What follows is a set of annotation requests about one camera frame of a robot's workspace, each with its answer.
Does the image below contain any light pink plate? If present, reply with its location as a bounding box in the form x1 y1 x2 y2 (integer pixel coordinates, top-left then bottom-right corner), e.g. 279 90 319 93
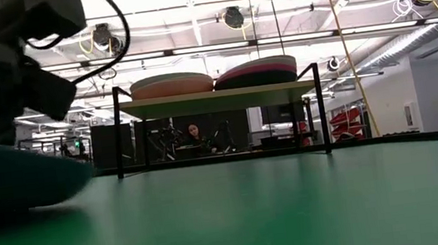
128 67 214 87

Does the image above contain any magenta plate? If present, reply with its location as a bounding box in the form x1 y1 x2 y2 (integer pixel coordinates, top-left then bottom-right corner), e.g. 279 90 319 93
216 61 298 82

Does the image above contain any black cabinet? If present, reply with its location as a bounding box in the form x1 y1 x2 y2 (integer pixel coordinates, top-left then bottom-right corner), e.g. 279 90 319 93
89 121 138 171

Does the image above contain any coral pink plate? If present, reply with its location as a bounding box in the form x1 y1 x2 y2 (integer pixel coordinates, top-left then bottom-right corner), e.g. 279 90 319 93
129 73 214 93

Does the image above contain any black table frame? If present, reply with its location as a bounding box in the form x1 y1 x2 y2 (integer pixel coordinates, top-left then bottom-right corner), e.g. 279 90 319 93
94 126 438 185

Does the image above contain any long ceiling light bar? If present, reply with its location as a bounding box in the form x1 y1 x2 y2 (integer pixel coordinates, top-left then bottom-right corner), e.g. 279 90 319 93
39 15 438 75

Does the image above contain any salmon pink plate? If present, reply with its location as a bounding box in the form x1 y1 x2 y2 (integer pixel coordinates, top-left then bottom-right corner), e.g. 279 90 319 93
130 79 215 102

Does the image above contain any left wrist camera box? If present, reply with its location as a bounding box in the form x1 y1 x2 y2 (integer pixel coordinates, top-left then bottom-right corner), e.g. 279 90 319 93
0 0 89 47

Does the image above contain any person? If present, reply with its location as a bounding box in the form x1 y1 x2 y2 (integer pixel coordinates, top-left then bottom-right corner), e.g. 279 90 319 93
179 120 219 159

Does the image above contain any dark teal plate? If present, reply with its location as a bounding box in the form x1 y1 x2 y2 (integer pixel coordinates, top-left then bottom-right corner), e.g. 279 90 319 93
0 120 101 216

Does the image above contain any yellow cable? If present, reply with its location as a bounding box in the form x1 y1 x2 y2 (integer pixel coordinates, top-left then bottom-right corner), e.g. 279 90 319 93
321 0 381 142

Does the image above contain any small white ceiling reel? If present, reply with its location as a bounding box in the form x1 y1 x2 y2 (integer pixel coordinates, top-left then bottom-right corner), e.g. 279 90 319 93
326 55 342 73

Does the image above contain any black monitor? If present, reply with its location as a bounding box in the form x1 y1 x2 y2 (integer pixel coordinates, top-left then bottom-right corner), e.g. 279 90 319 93
259 102 300 127

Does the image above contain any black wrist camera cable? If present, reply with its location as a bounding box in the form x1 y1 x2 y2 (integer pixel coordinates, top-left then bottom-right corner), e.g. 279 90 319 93
19 0 137 91

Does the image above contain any silver ceiling duct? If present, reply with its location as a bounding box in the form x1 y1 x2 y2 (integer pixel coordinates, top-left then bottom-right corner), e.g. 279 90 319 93
349 0 438 76

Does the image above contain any green table mat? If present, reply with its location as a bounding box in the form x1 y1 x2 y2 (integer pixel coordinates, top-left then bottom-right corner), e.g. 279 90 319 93
0 135 438 245

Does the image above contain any red storage bins rack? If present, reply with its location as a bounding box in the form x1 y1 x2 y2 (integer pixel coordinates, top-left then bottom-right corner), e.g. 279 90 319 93
327 106 367 143

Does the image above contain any wooden shelf with black frame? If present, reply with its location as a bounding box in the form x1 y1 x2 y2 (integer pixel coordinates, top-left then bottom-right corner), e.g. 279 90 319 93
106 61 332 181

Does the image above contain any thin black cable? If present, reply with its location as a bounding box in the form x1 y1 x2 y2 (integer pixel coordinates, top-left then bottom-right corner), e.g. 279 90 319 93
246 0 262 61

